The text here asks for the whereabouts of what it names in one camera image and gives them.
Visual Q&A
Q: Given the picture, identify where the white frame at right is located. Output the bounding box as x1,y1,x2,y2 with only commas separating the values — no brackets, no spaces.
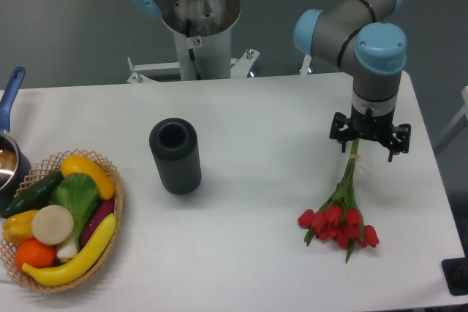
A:
433,86,467,156

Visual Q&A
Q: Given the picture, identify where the dark grey ribbed vase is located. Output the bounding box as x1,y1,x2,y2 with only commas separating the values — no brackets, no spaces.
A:
149,118,202,194

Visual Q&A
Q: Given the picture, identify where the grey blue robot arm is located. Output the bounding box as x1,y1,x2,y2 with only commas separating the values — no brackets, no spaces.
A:
130,0,411,155

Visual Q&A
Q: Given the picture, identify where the orange fruit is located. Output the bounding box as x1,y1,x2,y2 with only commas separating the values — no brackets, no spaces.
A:
15,239,56,272

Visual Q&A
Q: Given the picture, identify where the purple eggplant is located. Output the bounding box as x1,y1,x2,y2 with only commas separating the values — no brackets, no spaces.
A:
80,199,115,248

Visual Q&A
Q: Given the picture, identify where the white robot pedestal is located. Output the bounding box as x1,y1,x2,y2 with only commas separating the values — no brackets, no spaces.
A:
126,0,261,85

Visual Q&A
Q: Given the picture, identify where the beige round disc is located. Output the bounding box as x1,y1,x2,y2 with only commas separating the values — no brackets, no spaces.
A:
31,205,74,246

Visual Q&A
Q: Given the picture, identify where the green leafy bok choy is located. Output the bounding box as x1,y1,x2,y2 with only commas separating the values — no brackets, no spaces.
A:
48,173,99,263

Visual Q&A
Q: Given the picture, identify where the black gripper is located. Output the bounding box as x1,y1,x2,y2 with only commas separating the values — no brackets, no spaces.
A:
329,107,411,162

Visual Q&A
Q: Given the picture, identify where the black device at table edge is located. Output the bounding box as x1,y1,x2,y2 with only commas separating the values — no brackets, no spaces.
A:
441,257,467,296

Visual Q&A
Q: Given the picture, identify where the dark green cucumber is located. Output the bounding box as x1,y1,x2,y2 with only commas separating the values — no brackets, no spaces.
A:
1,171,64,218

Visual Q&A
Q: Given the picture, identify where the yellow bell pepper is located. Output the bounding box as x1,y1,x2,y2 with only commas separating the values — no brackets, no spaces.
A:
2,210,39,246

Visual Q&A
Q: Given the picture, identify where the woven wicker basket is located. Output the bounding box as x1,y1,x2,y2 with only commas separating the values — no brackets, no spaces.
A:
1,149,124,294

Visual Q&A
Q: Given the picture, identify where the blue handled saucepan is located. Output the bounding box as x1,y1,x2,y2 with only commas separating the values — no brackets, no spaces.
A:
1,66,31,212

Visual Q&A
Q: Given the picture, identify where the red tulip bouquet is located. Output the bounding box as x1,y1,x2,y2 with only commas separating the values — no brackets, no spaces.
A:
297,139,380,261

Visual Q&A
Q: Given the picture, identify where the yellow banana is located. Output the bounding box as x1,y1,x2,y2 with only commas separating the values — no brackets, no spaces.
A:
22,213,117,287

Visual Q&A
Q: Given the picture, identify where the yellow squash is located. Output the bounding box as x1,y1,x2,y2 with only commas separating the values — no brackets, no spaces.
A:
60,155,116,200

